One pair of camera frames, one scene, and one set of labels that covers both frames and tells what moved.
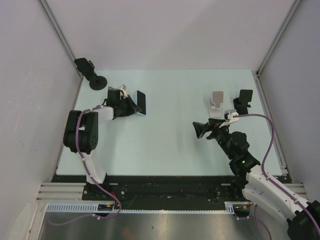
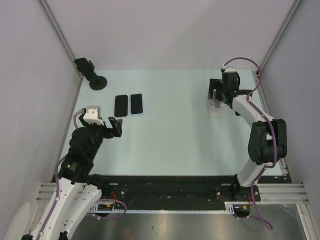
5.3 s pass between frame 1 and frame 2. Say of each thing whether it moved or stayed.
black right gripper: moved
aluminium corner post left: stayed
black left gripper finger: moved
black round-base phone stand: stayed
